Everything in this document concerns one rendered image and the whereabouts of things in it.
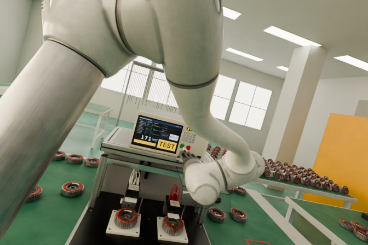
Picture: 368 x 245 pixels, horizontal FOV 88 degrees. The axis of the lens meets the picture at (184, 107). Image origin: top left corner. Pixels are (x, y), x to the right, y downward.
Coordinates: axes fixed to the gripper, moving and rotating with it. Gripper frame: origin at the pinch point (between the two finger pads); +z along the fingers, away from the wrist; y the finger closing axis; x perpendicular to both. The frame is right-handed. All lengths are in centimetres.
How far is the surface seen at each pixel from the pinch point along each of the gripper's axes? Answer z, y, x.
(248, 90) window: 637, 357, 128
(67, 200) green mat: 10, -52, -43
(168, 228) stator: -8.0, 0.8, -37.1
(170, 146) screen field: 9.4, -6.7, -1.5
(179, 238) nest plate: -9.7, 7.0, -39.8
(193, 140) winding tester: 9.5, 5.7, 4.8
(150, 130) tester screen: 9.4, -19.5, 4.8
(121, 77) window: 636, -141, 32
